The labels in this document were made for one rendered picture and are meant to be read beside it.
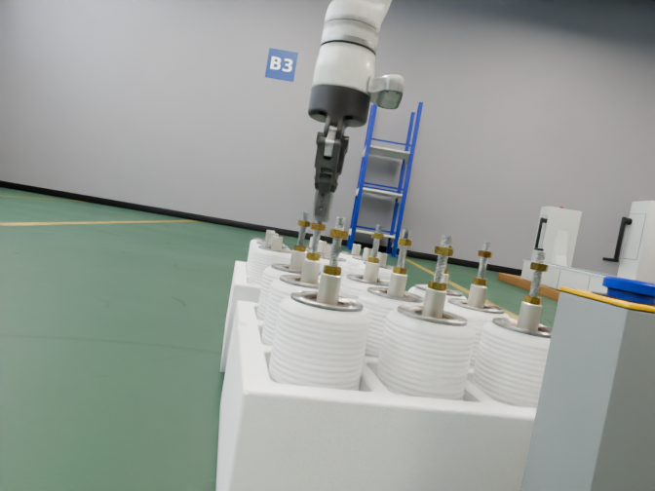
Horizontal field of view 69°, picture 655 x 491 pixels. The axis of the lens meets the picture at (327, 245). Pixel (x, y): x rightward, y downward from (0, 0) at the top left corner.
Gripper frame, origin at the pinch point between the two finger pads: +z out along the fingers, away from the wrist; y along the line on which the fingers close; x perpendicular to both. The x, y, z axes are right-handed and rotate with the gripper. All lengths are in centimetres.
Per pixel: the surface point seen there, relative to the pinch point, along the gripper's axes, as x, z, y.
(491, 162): 181, -113, -617
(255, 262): -14.2, 12.9, -37.7
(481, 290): 22.8, 7.6, -4.8
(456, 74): 112, -222, -614
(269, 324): -3.8, 15.4, 3.0
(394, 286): 10.9, 8.8, -1.9
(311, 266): -0.1, 7.7, 1.1
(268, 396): -0.6, 17.4, 20.2
